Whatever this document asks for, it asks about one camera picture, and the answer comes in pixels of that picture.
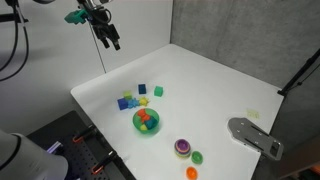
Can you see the green plastic bowl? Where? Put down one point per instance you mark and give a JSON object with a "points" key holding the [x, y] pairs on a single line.
{"points": [[137, 120]]}

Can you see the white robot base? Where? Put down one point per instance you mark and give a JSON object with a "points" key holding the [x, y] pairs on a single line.
{"points": [[22, 159]]}

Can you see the grey metal mounting plate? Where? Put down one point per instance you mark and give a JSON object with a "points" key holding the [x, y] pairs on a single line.
{"points": [[249, 134]]}

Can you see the lower black orange clamp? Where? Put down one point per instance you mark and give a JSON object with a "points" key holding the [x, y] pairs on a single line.
{"points": [[105, 161]]}

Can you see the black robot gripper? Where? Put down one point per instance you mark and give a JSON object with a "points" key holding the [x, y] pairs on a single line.
{"points": [[104, 29]]}

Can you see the blue rubber elephant toy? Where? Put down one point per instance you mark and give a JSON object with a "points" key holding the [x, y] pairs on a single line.
{"points": [[133, 103]]}

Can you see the stacked rainbow cups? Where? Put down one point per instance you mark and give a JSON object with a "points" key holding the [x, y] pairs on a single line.
{"points": [[182, 148]]}

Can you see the black tripod leg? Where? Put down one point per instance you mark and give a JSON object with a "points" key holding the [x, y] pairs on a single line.
{"points": [[294, 81]]}

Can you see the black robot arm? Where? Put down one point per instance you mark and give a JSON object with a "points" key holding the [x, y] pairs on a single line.
{"points": [[95, 6]]}

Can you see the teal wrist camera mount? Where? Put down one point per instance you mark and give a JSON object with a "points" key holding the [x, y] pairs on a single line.
{"points": [[78, 16]]}

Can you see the dark blue cube block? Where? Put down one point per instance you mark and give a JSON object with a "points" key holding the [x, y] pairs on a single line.
{"points": [[142, 88]]}

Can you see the green cube block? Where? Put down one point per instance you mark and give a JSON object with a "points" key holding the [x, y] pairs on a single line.
{"points": [[158, 91]]}

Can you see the orange rubber animal toy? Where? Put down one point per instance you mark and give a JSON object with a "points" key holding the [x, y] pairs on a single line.
{"points": [[143, 115]]}

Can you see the round yellow spiky toy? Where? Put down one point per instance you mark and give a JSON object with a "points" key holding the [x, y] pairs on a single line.
{"points": [[143, 101]]}

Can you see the upper black orange clamp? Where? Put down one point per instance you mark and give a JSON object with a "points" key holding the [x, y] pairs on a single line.
{"points": [[83, 134]]}

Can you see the light green block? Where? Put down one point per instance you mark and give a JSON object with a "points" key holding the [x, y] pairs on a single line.
{"points": [[127, 95]]}

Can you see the yellow toy in bowl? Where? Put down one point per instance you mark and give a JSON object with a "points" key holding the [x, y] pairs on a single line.
{"points": [[143, 127]]}

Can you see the small orange cup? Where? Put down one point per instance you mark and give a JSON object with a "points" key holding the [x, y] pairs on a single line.
{"points": [[191, 173]]}

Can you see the teal rubber animal toy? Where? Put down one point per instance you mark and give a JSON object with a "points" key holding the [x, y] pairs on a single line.
{"points": [[151, 123]]}

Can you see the small green cup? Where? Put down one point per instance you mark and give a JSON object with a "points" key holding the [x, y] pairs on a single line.
{"points": [[197, 157]]}

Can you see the black perforated breadboard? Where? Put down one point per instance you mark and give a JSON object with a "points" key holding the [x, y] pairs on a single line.
{"points": [[84, 155]]}

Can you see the black orange clamp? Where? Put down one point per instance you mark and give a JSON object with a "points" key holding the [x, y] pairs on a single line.
{"points": [[83, 134], [105, 161]]}

